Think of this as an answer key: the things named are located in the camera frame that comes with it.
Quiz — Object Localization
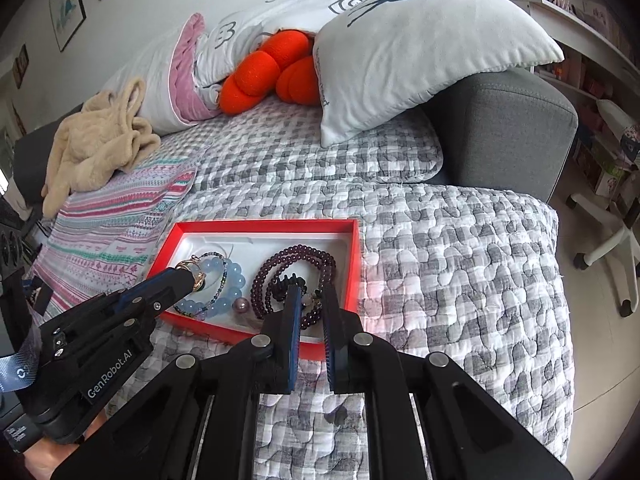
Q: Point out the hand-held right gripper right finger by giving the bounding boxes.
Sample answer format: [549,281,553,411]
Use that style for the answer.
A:
[320,284,574,480]

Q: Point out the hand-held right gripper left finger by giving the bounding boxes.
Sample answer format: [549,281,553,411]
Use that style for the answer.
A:
[50,282,305,480]

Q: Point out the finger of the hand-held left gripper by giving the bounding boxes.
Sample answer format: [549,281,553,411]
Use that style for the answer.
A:
[52,279,202,358]
[37,267,195,347]

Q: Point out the red cardboard box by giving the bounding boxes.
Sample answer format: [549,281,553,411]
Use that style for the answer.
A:
[145,219,362,362]

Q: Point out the gold earring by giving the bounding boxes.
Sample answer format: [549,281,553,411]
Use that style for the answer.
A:
[175,257,209,292]

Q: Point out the thin green beaded necklace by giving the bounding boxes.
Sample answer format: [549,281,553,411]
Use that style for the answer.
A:
[174,250,237,319]

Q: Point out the person's left hand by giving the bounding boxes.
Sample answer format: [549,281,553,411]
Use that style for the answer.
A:
[22,402,109,468]

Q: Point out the pink striped patterned blanket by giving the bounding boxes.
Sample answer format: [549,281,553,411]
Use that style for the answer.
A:
[25,152,199,312]

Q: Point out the grey checked quilt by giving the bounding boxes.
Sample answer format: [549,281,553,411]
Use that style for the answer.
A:
[102,180,576,470]

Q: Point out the beige plush garment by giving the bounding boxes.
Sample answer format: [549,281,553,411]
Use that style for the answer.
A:
[41,77,162,217]

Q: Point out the grey checked seat cushion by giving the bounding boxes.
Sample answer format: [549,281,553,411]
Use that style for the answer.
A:
[157,95,445,193]

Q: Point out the white pillow with pink trim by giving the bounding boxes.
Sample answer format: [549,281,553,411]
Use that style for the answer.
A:
[97,0,389,136]

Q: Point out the orange knot cushion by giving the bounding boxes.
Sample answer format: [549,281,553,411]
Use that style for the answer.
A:
[220,31,321,115]

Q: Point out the grey fabric sofa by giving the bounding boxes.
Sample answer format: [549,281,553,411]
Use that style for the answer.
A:
[12,67,580,218]

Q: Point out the white office chair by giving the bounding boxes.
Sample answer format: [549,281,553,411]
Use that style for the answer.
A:
[565,99,640,319]

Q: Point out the white deer print pillow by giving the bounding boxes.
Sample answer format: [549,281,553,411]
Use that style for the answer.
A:
[312,0,566,149]

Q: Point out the grey sofa armrest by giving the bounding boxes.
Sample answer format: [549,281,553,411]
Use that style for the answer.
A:
[470,0,640,211]

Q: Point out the light blue bead bracelet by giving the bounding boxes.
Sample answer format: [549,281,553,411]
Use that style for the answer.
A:
[172,254,247,321]

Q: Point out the dark purple bead bracelet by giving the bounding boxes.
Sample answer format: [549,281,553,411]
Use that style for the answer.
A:
[250,244,337,332]

